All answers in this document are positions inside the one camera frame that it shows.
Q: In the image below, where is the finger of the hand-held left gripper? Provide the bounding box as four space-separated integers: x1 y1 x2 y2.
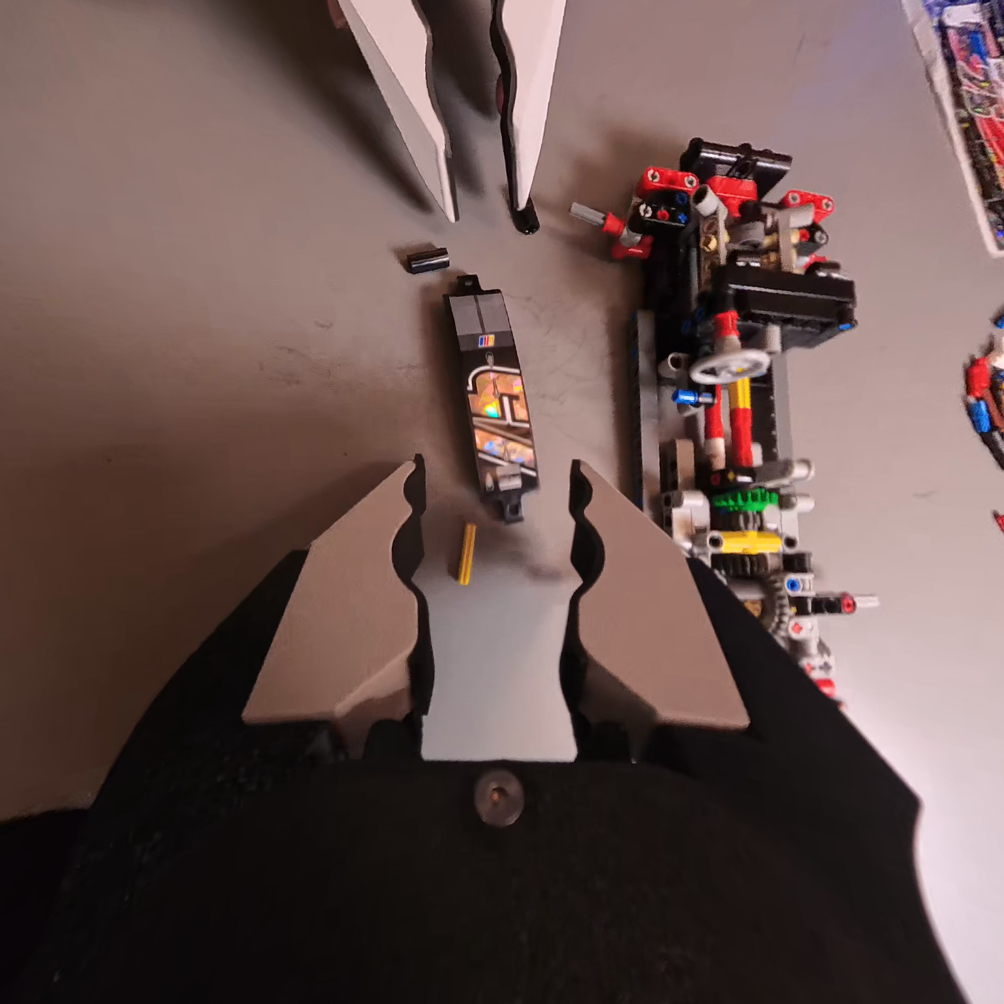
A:
336 0 460 224
490 0 567 235

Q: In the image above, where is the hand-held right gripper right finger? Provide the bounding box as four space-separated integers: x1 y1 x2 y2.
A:
558 459 750 758

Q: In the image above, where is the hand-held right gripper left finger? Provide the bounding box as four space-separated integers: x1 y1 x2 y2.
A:
242 453 436 758

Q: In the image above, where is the black stickered lego panel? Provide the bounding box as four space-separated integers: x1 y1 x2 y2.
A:
441 275 542 524

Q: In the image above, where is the lego car chassis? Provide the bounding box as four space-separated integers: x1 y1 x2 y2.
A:
569 137 881 707

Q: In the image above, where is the pile of loose lego parts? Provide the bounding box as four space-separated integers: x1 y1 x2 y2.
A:
963 310 1004 472

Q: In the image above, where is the lego instruction booklet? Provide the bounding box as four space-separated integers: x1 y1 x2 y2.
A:
902 0 1004 258

